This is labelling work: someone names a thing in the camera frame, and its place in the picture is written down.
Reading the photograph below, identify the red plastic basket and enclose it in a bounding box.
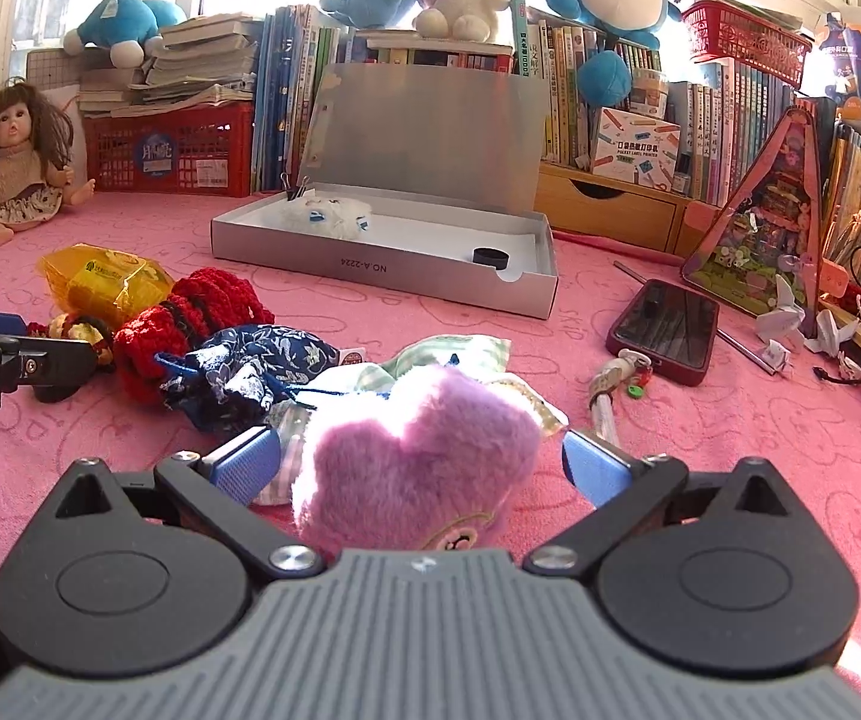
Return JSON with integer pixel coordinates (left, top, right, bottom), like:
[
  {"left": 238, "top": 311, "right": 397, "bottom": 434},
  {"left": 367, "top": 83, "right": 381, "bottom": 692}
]
[{"left": 681, "top": 0, "right": 814, "bottom": 89}]

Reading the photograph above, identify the smartphone in dark red case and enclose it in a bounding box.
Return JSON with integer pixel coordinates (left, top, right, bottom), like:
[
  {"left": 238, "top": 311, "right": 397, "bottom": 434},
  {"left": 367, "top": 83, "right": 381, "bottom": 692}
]
[{"left": 606, "top": 279, "right": 721, "bottom": 389}]

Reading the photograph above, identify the blue cat plush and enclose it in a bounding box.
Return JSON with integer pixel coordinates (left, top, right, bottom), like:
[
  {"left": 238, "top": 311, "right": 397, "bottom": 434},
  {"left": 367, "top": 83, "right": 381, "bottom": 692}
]
[{"left": 62, "top": 0, "right": 187, "bottom": 67}]

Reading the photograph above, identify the pink triangular toy case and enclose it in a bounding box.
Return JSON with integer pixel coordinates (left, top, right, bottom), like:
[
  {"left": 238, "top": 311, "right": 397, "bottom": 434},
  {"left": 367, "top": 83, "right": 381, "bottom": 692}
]
[{"left": 681, "top": 106, "right": 825, "bottom": 317}]

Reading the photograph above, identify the white cable with charm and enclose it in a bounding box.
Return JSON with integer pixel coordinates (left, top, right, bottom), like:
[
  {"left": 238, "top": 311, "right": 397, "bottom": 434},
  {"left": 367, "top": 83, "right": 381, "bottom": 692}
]
[{"left": 587, "top": 349, "right": 656, "bottom": 458}]

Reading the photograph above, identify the row of teal spine books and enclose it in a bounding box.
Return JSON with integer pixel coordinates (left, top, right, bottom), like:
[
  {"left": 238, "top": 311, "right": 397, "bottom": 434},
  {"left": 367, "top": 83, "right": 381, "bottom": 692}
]
[{"left": 689, "top": 60, "right": 799, "bottom": 203}]

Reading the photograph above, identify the row of colourful upright books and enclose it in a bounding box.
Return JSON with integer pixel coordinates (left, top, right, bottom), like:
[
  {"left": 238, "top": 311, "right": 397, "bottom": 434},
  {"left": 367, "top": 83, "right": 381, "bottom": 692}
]
[{"left": 511, "top": 0, "right": 701, "bottom": 200}]

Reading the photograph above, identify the row of thin blue books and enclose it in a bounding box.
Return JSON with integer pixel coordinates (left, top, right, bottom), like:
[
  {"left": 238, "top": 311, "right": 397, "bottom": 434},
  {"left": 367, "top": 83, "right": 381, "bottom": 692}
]
[{"left": 250, "top": 4, "right": 356, "bottom": 196}]

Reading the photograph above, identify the yellow and red crochet doll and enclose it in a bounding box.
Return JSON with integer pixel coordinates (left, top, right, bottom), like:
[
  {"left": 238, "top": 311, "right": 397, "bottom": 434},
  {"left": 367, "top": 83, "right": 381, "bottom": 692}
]
[{"left": 25, "top": 311, "right": 116, "bottom": 368}]

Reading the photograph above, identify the brown-haired baby doll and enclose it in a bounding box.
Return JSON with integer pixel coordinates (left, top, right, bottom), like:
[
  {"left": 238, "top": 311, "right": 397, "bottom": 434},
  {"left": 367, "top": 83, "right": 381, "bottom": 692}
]
[{"left": 0, "top": 81, "right": 97, "bottom": 248}]

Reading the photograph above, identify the red plastic crate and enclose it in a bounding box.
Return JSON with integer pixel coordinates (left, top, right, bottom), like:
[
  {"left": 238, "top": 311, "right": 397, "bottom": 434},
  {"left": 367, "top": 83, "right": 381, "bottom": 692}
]
[{"left": 83, "top": 103, "right": 255, "bottom": 198}]

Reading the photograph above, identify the short stack of books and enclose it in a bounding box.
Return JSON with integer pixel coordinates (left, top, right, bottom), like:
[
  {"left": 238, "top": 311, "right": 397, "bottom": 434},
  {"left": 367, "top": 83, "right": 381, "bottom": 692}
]
[{"left": 355, "top": 28, "right": 515, "bottom": 76}]

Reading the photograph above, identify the grey grid board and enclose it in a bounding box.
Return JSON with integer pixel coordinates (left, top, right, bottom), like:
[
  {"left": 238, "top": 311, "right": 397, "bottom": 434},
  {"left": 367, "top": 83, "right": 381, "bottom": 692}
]
[{"left": 25, "top": 49, "right": 86, "bottom": 91}]

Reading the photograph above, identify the navy floral drawstring pouch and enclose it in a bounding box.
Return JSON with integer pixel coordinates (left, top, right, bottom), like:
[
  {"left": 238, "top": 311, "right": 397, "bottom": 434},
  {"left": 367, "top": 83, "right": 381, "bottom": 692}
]
[{"left": 156, "top": 324, "right": 341, "bottom": 434}]

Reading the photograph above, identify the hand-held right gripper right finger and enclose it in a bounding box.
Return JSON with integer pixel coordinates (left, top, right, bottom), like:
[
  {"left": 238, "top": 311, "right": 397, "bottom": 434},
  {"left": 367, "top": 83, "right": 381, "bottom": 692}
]
[{"left": 524, "top": 427, "right": 795, "bottom": 578}]

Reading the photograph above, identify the white label printer box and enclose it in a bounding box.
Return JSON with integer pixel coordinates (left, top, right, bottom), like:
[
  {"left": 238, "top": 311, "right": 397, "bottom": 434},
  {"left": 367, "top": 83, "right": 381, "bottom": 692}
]
[{"left": 590, "top": 109, "right": 682, "bottom": 192}]

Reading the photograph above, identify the pink rabbit-print blanket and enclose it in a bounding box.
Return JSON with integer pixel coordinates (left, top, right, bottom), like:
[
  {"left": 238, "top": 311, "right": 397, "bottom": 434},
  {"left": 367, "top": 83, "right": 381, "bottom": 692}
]
[{"left": 0, "top": 191, "right": 861, "bottom": 691}]

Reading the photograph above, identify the red crochet net bag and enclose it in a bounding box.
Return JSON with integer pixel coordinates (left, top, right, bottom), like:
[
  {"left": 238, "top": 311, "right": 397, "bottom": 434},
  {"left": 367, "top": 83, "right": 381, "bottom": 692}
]
[{"left": 111, "top": 268, "right": 277, "bottom": 410}]

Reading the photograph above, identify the purple plush heart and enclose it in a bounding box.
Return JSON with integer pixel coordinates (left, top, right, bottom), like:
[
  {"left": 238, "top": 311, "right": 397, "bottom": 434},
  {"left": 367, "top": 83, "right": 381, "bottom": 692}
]
[{"left": 291, "top": 364, "right": 544, "bottom": 552}]

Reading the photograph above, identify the wooden desk organizer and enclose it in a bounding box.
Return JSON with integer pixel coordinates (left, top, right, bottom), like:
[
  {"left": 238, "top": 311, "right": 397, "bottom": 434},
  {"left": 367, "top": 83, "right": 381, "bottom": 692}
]
[{"left": 535, "top": 161, "right": 709, "bottom": 256}]

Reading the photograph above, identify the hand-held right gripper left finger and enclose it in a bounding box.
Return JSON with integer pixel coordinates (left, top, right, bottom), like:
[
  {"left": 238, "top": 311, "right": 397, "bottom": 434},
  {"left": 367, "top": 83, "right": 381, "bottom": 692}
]
[{"left": 47, "top": 424, "right": 326, "bottom": 580}]

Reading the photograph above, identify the small patterned box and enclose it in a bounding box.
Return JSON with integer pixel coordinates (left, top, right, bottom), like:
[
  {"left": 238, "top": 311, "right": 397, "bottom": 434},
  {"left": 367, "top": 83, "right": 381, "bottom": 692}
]
[{"left": 629, "top": 67, "right": 671, "bottom": 117}]

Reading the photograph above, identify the yellow plastic bag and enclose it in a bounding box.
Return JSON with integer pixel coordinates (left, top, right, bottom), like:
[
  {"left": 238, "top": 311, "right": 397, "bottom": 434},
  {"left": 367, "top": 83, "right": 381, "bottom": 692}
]
[{"left": 38, "top": 242, "right": 176, "bottom": 323}]

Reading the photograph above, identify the stack of worn books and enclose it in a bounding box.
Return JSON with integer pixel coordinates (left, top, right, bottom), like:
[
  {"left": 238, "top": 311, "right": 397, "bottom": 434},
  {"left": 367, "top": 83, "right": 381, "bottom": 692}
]
[{"left": 76, "top": 13, "right": 262, "bottom": 119}]

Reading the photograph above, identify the silver cardboard box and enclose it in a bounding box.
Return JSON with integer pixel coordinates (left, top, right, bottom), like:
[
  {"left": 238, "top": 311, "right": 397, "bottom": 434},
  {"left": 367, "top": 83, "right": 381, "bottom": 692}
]
[{"left": 210, "top": 62, "right": 560, "bottom": 320}]

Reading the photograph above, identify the white fluffy plush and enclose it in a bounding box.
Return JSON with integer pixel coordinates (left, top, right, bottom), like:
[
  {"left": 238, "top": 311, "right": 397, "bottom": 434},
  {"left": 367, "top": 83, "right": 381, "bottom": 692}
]
[{"left": 280, "top": 193, "right": 371, "bottom": 241}]

